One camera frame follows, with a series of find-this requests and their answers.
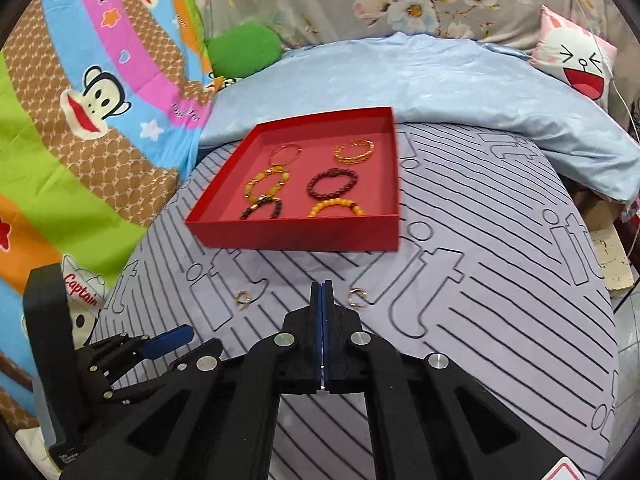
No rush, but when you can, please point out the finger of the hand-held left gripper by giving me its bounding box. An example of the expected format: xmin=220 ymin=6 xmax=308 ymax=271
xmin=97 ymin=363 xmax=175 ymax=407
xmin=75 ymin=326 xmax=195 ymax=387

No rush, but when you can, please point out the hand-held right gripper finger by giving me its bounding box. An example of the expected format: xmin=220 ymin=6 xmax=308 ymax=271
xmin=60 ymin=281 xmax=326 ymax=480
xmin=325 ymin=282 xmax=571 ymax=480

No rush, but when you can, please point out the red cardboard box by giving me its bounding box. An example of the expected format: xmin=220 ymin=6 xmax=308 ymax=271
xmin=185 ymin=106 xmax=403 ymax=252

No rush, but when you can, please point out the yellow round bead bracelet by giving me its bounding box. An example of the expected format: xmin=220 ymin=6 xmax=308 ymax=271
xmin=307 ymin=198 xmax=363 ymax=219

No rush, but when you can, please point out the dark brown bead bracelet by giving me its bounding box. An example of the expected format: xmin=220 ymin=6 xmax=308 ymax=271
xmin=239 ymin=197 xmax=284 ymax=221

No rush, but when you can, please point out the dark red bead bracelet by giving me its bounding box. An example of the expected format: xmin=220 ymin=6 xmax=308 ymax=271
xmin=306 ymin=167 xmax=357 ymax=200

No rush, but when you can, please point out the yellow faceted gold bracelet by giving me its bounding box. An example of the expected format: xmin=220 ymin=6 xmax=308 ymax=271
xmin=243 ymin=169 xmax=292 ymax=201

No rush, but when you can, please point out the gold braided bracelet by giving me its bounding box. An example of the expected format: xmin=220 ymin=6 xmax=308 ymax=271
xmin=334 ymin=139 xmax=376 ymax=166

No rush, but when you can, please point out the thin gold bangle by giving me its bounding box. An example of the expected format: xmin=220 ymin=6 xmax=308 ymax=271
xmin=269 ymin=143 xmax=304 ymax=166

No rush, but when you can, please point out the striped grey bedsheet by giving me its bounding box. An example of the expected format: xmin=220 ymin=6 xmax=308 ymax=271
xmin=85 ymin=120 xmax=619 ymax=480

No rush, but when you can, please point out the colourful cartoon monkey blanket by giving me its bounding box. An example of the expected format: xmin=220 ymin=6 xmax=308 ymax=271
xmin=0 ymin=0 xmax=217 ymax=423

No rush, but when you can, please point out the light blue blanket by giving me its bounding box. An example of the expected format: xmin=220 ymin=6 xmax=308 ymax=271
xmin=197 ymin=31 xmax=640 ymax=206

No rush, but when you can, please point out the green pillow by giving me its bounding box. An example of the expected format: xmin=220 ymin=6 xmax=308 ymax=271
xmin=206 ymin=23 xmax=284 ymax=80

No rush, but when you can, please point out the pink cat face pillow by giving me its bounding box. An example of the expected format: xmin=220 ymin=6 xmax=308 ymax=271
xmin=531 ymin=5 xmax=619 ymax=106

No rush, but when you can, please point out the wooden bed frame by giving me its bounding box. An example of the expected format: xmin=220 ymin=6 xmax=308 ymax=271
xmin=570 ymin=180 xmax=637 ymax=291

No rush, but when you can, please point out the white cable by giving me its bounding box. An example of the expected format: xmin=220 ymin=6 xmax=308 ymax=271
xmin=574 ymin=0 xmax=640 ymax=143

